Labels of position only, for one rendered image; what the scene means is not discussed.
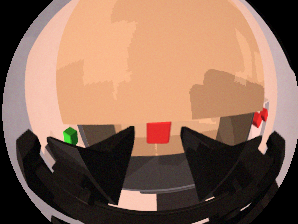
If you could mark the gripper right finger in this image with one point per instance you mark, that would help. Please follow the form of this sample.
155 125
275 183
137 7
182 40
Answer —
211 161

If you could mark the small green block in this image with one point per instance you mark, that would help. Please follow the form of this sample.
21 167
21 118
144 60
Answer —
70 136

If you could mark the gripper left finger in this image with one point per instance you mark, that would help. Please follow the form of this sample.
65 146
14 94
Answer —
106 167

